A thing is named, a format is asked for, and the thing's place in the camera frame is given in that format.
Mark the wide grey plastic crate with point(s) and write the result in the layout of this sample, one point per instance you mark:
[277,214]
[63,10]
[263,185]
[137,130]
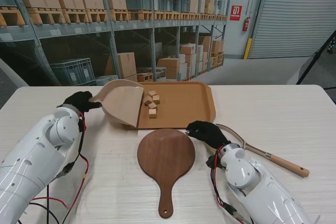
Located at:
[73,72]

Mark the beige plastic dustpan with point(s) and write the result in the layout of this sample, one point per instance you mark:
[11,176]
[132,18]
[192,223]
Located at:
[120,103]

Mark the pale grey plastic crate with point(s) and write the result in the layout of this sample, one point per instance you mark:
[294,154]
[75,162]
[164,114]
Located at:
[101,79]

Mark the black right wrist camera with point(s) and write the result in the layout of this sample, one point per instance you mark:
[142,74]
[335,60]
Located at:
[211,161]

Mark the orange-brown plastic tray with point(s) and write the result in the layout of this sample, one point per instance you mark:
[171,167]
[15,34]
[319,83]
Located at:
[183,103]

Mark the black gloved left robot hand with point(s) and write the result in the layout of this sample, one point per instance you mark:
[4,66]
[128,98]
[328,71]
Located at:
[81,100]

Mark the small wood block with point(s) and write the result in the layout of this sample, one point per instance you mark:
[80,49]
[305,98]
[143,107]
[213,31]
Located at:
[151,93]
[152,113]
[152,106]
[156,99]
[147,100]

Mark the small orange pallet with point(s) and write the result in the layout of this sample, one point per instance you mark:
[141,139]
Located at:
[145,77]

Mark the red fire extinguisher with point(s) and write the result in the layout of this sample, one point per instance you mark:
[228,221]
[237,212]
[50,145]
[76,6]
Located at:
[245,24]

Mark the round dark wooden cutting board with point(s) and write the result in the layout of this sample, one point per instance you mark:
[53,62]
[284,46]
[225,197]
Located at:
[165,161]

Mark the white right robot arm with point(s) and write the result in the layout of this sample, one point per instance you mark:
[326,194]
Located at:
[241,163]

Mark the wooden pallet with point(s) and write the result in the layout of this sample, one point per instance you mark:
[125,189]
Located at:
[76,15]
[10,16]
[46,15]

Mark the grey metal warehouse rack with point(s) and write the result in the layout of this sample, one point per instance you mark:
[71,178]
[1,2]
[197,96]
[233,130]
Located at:
[168,22]

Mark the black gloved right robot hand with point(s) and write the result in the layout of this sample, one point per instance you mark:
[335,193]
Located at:
[207,132]

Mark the grey roller shutter door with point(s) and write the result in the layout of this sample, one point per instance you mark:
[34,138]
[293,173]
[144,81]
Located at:
[294,11]

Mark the yellow bollard post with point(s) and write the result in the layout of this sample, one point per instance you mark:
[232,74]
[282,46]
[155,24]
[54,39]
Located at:
[247,49]

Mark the black tripod stand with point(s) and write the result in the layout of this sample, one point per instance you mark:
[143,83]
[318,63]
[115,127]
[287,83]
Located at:
[315,61]

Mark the red wall sign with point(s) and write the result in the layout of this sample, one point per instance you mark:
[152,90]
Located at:
[235,12]

